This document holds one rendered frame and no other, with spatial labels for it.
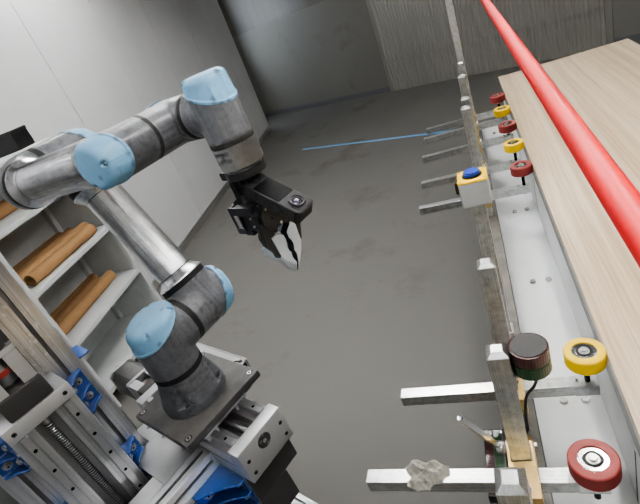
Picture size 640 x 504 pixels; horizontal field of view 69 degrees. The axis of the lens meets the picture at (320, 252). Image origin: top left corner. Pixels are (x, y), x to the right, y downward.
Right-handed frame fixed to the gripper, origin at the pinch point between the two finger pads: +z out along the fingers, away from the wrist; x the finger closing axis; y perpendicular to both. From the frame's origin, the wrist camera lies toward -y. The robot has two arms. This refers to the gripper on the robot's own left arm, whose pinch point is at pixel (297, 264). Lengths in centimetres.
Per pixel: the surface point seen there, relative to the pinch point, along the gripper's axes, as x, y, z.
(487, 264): -27.4, -22.1, 17.7
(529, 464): -4, -34, 45
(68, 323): -10, 244, 75
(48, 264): -20, 240, 37
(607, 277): -57, -37, 42
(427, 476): 6.0, -17.6, 44.6
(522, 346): -6.9, -35.2, 17.8
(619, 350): -33, -43, 42
